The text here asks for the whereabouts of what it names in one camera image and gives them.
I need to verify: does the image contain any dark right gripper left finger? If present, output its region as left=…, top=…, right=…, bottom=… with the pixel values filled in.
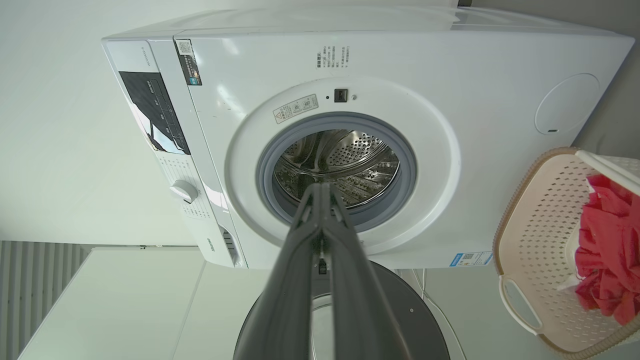
left=251, top=183, right=323, bottom=360

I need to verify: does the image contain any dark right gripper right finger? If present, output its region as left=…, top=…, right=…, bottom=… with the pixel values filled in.
left=321, top=183, right=416, bottom=360

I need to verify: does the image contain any black round glass washer door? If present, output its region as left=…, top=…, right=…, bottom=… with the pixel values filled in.
left=233, top=260, right=451, bottom=360

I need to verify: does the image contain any white front-load washing machine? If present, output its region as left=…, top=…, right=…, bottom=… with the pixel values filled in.
left=101, top=6, right=636, bottom=271

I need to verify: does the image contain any blue energy label sticker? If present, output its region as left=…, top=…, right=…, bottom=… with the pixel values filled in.
left=448, top=250, right=494, bottom=268

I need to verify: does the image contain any white control knob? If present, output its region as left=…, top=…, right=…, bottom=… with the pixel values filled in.
left=169, top=179, right=200, bottom=204

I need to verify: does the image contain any steel perforated washer drum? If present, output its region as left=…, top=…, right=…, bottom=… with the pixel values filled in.
left=272, top=129, right=401, bottom=210

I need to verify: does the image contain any white cabinet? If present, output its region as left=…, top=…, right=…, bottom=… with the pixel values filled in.
left=17, top=246, right=266, bottom=360

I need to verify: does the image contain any white warning sticker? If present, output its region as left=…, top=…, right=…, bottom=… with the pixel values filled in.
left=272, top=93, right=319, bottom=125

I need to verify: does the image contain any cream plastic laundry basket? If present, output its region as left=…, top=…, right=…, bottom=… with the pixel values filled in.
left=493, top=147, right=640, bottom=360

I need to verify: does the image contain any white cloth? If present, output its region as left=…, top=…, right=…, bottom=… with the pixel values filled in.
left=556, top=227, right=588, bottom=293

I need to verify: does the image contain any black control display panel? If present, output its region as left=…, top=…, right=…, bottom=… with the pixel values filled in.
left=118, top=71, right=191, bottom=156

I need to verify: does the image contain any black QR code sticker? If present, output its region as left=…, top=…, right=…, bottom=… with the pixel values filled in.
left=174, top=39, right=203, bottom=87

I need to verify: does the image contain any red garment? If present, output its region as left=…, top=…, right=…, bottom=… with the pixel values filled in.
left=574, top=174, right=640, bottom=326

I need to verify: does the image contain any grey ribbed panel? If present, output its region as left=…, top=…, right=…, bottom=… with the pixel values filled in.
left=0, top=241, right=91, bottom=360

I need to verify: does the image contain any round white filter cover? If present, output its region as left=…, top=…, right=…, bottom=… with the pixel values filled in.
left=534, top=73, right=601, bottom=136

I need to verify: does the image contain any white floor cable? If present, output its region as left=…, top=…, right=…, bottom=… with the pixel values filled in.
left=412, top=269, right=468, bottom=360

